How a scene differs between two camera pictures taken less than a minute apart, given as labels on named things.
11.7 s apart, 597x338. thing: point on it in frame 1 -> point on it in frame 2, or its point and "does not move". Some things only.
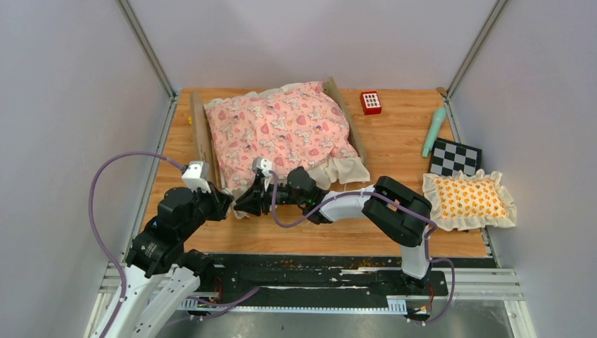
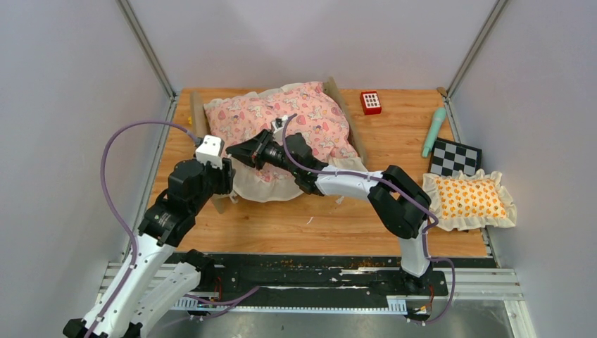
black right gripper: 250,201 -> 252,151
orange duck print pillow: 469,202 does not move
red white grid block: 371,102 does not move
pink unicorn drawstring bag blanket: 299,127 does not move
